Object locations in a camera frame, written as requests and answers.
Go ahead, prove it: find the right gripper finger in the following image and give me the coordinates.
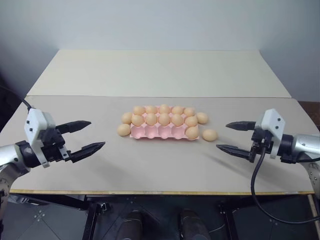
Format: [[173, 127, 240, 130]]
[[225, 120, 257, 132], [215, 144, 253, 161]]

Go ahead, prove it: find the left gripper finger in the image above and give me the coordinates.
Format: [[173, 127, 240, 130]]
[[55, 120, 92, 135], [66, 141, 107, 164]]

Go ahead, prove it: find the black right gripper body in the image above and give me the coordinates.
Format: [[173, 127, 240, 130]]
[[249, 124, 273, 164]]

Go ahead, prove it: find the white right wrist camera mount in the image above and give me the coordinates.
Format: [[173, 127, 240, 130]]
[[254, 108, 287, 160]]

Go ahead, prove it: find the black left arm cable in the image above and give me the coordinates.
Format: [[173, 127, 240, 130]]
[[0, 84, 36, 111]]

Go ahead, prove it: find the pink egg tray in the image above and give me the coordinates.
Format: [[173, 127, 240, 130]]
[[129, 105, 201, 141]]

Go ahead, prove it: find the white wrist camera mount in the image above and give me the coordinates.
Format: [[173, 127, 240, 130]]
[[254, 108, 287, 160], [23, 107, 56, 169]]

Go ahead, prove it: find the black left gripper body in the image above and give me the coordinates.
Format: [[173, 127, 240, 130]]
[[39, 125, 71, 164]]

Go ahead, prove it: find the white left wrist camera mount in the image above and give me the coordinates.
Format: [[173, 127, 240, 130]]
[[23, 107, 56, 169]]

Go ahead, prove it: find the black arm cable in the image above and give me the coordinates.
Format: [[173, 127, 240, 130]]
[[0, 84, 36, 111], [250, 140, 320, 224]]

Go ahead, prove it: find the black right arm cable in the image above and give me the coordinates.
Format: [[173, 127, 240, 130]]
[[250, 140, 320, 224]]

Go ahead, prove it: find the dark rounded shape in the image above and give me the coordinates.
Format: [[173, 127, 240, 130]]
[[179, 209, 209, 240], [122, 209, 145, 240]]

